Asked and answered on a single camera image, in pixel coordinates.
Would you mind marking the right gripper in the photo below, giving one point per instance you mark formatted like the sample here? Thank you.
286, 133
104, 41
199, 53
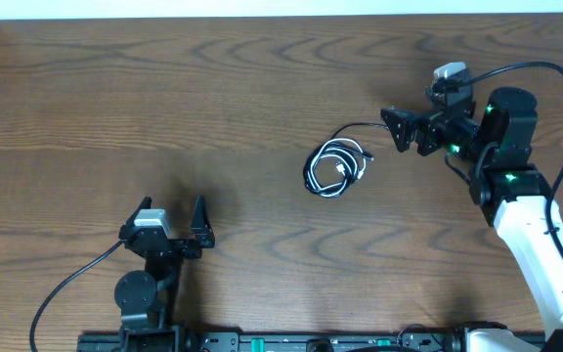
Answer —
428, 124

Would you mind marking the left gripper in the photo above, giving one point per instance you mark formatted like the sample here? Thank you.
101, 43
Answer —
203, 233

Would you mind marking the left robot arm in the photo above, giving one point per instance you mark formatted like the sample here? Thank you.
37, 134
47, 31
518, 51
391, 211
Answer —
146, 297

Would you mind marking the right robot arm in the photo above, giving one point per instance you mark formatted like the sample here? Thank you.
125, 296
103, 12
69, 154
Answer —
514, 196

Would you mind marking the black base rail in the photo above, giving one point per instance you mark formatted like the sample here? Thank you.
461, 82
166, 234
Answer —
415, 339

